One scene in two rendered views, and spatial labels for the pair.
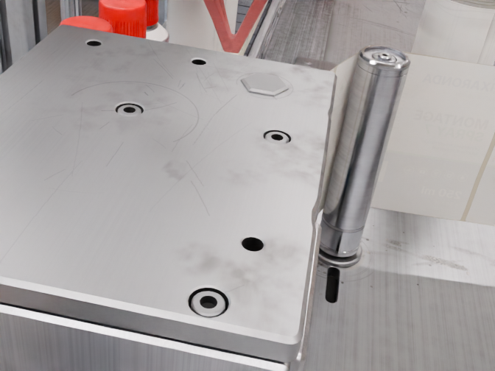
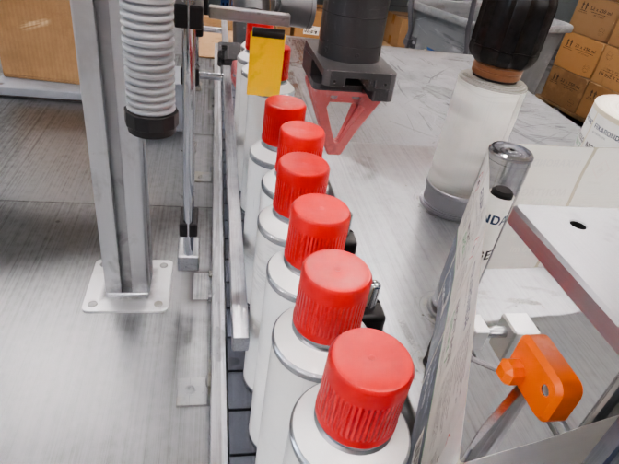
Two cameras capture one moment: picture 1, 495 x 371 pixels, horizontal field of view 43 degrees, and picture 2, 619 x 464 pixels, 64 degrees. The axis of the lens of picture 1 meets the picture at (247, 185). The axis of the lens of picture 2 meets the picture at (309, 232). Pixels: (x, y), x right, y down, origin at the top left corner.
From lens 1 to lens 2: 0.23 m
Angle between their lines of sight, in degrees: 16
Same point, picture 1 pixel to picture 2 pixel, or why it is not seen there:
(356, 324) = not seen: hidden behind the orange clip
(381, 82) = (517, 173)
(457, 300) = (551, 331)
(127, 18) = (316, 147)
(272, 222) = not seen: outside the picture
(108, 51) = (606, 233)
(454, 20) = (490, 106)
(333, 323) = (486, 377)
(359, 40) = (335, 116)
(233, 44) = (336, 147)
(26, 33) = (140, 160)
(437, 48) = (473, 129)
